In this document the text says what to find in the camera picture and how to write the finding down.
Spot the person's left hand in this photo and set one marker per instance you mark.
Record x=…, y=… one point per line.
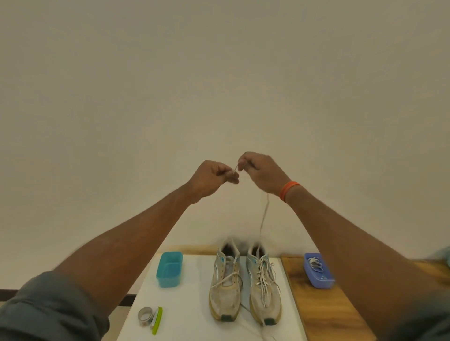
x=209, y=179

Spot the person's right hand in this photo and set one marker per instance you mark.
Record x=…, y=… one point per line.
x=263, y=172

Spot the worn white sneaker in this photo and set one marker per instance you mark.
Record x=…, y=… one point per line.
x=270, y=309
x=225, y=298

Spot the person's left forearm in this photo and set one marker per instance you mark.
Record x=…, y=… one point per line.
x=123, y=249

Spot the person's right forearm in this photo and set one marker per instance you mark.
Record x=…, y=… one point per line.
x=358, y=253

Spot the orange thread wristband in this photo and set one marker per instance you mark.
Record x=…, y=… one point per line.
x=288, y=189

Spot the teal plastic container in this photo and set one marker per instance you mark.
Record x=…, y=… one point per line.
x=168, y=270

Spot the blue plastic container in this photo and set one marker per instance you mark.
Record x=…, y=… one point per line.
x=318, y=282

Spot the green utility cutter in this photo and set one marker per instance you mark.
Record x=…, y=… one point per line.
x=158, y=321

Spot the grey tape roll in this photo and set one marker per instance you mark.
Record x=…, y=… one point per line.
x=144, y=319

